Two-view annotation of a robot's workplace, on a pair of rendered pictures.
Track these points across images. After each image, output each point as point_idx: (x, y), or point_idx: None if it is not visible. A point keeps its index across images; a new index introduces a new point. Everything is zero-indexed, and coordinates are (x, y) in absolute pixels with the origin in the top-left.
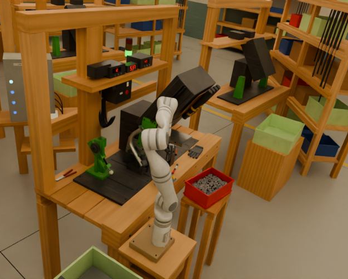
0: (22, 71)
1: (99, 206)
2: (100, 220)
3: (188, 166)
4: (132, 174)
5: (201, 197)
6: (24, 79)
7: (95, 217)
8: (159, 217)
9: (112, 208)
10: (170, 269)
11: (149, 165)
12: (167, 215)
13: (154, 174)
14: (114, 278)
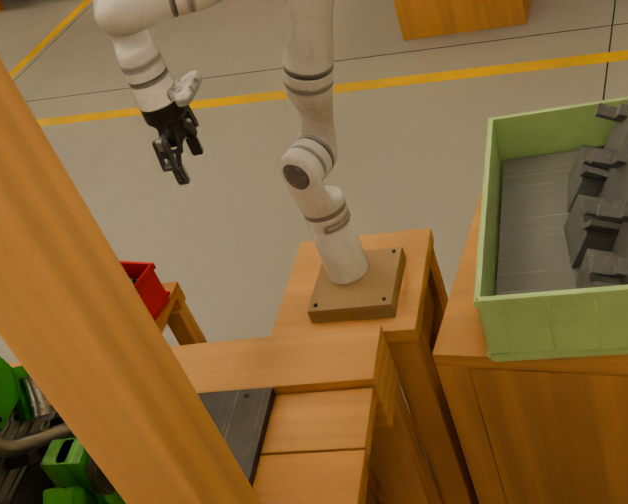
0: (71, 296)
1: (305, 441)
2: (359, 399)
3: (17, 366)
4: None
5: (147, 289)
6: (97, 334)
7: (356, 418)
8: (340, 194)
9: (298, 408)
10: (403, 234)
11: (330, 40)
12: (325, 187)
13: (333, 58)
14: (493, 285)
